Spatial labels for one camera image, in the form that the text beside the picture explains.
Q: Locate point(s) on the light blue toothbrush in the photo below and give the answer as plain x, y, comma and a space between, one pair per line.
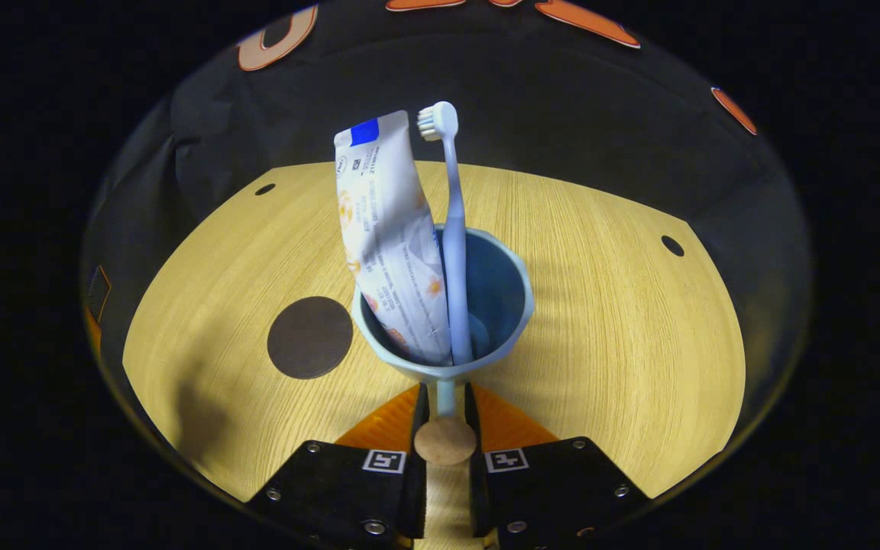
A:
455, 260

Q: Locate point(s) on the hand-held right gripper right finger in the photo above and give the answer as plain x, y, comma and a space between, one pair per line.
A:
475, 473

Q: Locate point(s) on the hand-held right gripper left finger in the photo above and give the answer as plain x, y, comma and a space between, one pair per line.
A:
418, 473

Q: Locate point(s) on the wooden desktop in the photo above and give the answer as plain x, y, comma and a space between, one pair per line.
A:
623, 328

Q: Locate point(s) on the black backdrop cloth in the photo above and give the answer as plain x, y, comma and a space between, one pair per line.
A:
562, 99

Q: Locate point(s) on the brown round coaster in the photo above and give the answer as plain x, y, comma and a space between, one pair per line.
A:
310, 338

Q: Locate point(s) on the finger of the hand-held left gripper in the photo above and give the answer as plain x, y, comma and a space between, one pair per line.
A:
96, 294

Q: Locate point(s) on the white toothpaste tube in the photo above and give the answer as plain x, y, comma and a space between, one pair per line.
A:
390, 244

